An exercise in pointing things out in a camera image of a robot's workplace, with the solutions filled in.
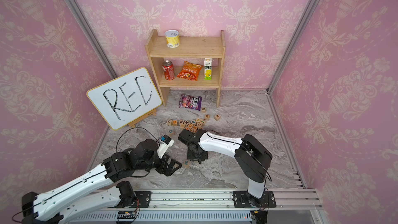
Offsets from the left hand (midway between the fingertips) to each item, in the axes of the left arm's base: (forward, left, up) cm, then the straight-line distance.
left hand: (176, 163), depth 70 cm
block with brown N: (+35, -22, -12) cm, 43 cm away
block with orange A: (+26, -2, -13) cm, 29 cm away
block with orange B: (+31, +6, -13) cm, 34 cm away
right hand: (+7, -8, -12) cm, 16 cm away
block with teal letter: (+24, +7, -12) cm, 28 cm away
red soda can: (+49, +8, +16) cm, 52 cm away
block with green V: (+32, -12, -12) cm, 36 cm away
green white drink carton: (+49, -15, +16) cm, 54 cm away
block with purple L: (+31, +9, -13) cm, 35 cm away
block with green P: (+41, -13, -12) cm, 45 cm away
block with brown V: (+32, -9, -12) cm, 35 cm away
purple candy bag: (+47, -3, -11) cm, 48 cm away
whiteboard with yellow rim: (+37, +35, +3) cm, 51 cm away
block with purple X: (+31, -1, -13) cm, 33 cm away
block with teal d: (+31, -6, -12) cm, 34 cm away
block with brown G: (+29, -10, -11) cm, 32 cm away
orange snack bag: (+54, -3, +11) cm, 55 cm away
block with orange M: (+27, -7, -12) cm, 31 cm away
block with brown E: (+36, -15, -12) cm, 41 cm away
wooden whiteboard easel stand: (+28, +32, -12) cm, 44 cm away
